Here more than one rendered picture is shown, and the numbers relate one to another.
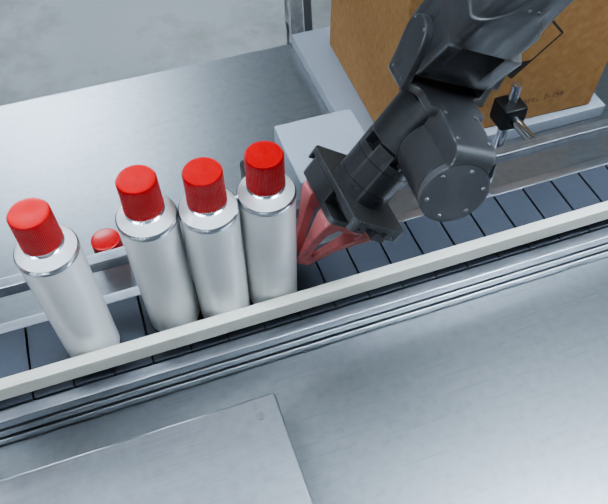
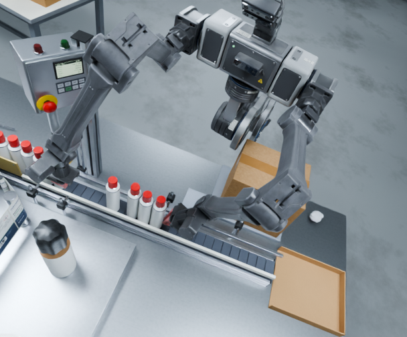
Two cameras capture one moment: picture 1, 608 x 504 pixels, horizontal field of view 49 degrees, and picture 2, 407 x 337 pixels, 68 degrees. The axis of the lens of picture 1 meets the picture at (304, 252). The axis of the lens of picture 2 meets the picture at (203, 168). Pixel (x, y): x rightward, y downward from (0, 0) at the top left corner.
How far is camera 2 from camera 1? 61 cm
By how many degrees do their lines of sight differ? 13
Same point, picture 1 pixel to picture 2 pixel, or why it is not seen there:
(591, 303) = (223, 283)
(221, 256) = (142, 210)
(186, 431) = (114, 238)
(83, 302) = (113, 200)
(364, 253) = not seen: hidden behind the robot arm
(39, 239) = (111, 185)
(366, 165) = (182, 214)
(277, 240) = (156, 216)
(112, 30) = (213, 108)
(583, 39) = not seen: hidden behind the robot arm
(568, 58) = not seen: hidden behind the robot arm
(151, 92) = (178, 155)
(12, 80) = (174, 104)
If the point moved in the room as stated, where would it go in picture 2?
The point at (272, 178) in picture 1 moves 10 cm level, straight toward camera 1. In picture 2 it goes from (159, 204) to (140, 225)
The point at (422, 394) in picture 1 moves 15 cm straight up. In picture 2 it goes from (167, 270) to (173, 257)
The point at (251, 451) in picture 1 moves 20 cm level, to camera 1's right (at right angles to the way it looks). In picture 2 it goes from (121, 252) to (161, 287)
